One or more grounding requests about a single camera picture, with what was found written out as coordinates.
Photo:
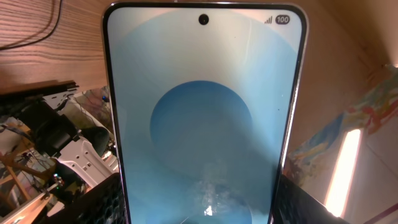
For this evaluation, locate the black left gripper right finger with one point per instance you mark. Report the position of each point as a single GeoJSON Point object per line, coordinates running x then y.
{"type": "Point", "coordinates": [294, 206]}

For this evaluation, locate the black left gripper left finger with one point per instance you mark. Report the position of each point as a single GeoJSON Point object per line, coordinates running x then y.
{"type": "Point", "coordinates": [104, 204]}

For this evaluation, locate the blue Galaxy smartphone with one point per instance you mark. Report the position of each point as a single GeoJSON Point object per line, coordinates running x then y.
{"type": "Point", "coordinates": [202, 97]}

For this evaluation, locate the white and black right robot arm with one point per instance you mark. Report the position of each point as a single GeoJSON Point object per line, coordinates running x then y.
{"type": "Point", "coordinates": [55, 135]}

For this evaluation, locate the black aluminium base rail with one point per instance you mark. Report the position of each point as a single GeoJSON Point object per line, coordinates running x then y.
{"type": "Point", "coordinates": [53, 93]}

